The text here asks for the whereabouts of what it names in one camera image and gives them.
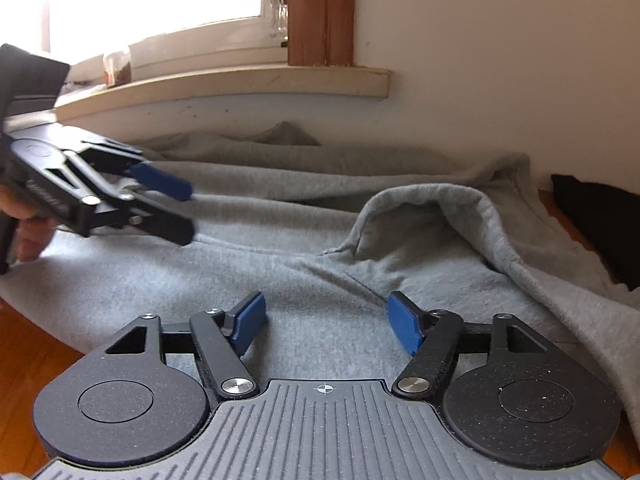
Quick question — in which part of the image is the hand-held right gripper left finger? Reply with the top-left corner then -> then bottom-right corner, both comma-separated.
102,291 -> 266,401

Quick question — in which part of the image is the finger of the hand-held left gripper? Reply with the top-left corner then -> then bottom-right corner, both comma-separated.
80,192 -> 196,247
102,161 -> 195,202

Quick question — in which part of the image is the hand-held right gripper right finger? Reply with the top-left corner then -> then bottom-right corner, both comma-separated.
387,291 -> 551,402

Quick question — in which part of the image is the grey printed hoodie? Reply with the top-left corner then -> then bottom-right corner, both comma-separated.
0,121 -> 640,401

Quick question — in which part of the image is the person's left hand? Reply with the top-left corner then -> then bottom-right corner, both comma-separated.
0,182 -> 58,263

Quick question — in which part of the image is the beige window sill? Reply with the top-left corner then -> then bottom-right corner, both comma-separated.
52,64 -> 391,123

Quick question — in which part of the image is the small glass jar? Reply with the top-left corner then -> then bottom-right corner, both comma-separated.
102,47 -> 132,86

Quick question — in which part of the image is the black folded garment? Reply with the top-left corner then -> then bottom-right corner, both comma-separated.
550,174 -> 640,291

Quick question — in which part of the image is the white window frame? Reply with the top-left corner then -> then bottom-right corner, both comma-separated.
47,10 -> 291,81

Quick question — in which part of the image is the brown wooden window frame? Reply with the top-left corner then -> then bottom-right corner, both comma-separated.
287,0 -> 357,67

